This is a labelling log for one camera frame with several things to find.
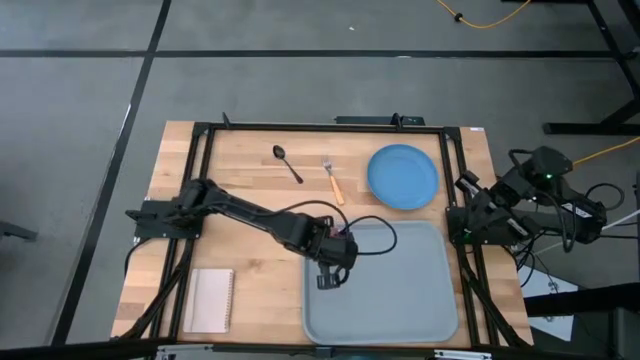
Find grey plastic tray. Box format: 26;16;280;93
301;220;460;347

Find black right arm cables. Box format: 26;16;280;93
513;182;626;290

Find beige spiral notebook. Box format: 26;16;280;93
182;268;236;335

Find black furniture stand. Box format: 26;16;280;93
501;0;640;136

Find grey furniture foot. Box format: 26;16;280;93
0;220;39;242

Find blue plate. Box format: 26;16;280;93
366;143;441;211

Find dark metal spoon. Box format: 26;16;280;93
272;144;305;185

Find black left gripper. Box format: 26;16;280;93
303;215;360;291

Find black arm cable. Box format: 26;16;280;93
279;199;399;257

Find black aluminium table frame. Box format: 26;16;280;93
112;112;534;360

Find fork with orange handle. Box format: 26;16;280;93
321;156;346;207

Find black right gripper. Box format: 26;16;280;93
454;169;529;217

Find yellow cable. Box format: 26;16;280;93
572;136;640;167
433;0;532;30

